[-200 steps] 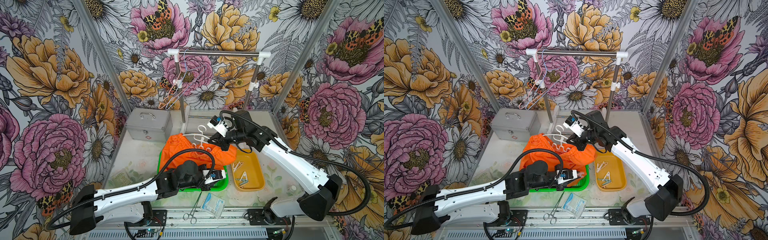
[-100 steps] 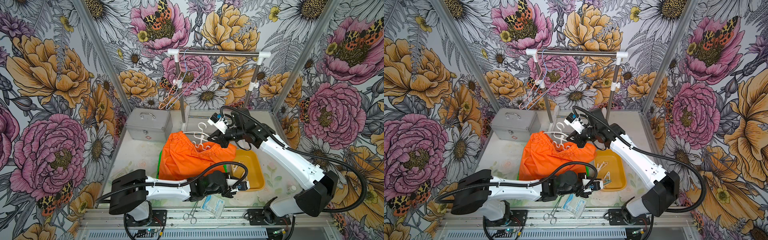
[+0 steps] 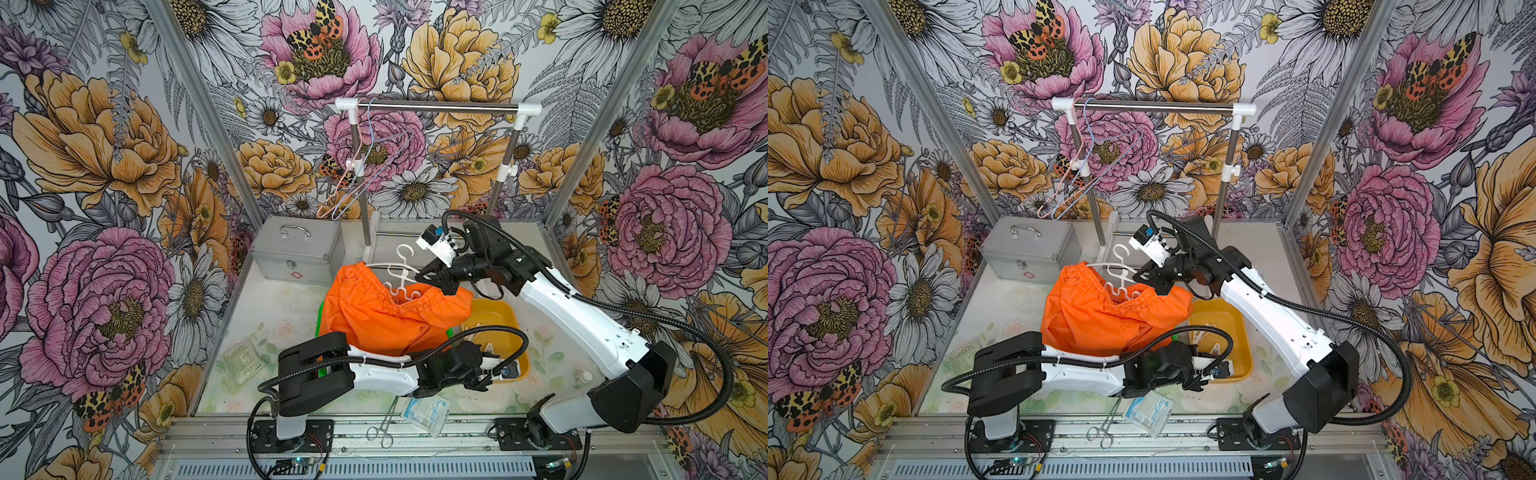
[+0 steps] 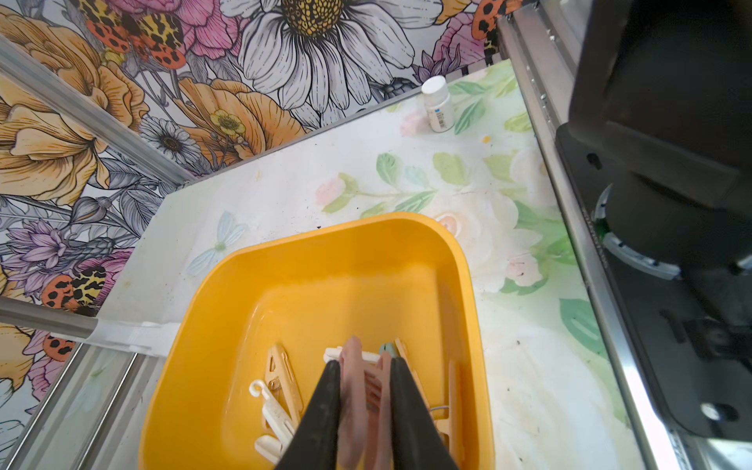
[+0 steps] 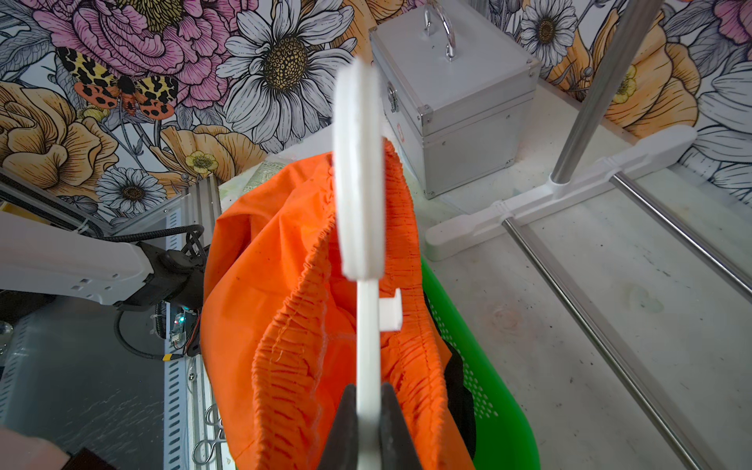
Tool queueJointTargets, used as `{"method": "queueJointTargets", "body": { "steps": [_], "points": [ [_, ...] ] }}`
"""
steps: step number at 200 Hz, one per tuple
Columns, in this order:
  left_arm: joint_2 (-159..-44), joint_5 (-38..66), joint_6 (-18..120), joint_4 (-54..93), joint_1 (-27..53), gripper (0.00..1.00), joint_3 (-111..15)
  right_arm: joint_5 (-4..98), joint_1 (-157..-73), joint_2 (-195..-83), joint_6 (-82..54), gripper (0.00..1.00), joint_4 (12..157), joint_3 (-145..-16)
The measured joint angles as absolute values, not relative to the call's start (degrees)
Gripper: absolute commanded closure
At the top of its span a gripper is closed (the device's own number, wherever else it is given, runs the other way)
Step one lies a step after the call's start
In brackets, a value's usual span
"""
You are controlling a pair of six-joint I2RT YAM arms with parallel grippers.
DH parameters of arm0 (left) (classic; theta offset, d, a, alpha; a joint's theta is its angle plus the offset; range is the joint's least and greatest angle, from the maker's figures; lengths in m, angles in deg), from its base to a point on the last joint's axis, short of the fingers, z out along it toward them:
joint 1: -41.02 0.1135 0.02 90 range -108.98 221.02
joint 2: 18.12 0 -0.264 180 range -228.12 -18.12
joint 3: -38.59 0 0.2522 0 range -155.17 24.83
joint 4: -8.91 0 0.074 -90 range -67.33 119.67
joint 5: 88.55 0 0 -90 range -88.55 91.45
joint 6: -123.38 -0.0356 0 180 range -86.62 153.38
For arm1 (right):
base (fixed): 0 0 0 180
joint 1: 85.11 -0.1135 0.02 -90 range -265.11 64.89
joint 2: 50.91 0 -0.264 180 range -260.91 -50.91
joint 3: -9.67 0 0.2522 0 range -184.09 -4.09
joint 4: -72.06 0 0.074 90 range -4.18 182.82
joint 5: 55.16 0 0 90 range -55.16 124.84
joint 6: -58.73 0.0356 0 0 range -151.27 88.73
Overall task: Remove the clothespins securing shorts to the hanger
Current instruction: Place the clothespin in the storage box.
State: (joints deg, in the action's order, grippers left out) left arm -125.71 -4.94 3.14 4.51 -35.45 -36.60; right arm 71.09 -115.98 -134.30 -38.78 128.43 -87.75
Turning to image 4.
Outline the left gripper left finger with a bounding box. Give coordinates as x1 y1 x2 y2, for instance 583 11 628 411
274 362 341 470

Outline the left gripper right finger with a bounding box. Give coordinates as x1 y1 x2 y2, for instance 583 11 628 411
390 358 458 470

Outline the white clothespin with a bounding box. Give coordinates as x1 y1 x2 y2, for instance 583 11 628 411
253 345 382 465
249 380 296 452

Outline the green clothespin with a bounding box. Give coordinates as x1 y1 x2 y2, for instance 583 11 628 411
379 343 400 358

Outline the pink clothespin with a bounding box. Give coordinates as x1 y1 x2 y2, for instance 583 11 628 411
337 337 393 469

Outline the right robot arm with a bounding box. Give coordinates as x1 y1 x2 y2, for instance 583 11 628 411
556 1 751 442

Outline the yellow plastic tray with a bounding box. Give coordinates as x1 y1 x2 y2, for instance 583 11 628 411
139 213 495 469

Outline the clothes rack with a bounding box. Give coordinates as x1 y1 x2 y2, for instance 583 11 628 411
1 298 181 469

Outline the small white pill bottle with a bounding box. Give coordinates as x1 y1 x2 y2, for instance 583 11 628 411
421 76 454 132

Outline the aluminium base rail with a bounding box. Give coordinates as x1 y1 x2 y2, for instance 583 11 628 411
497 1 751 469

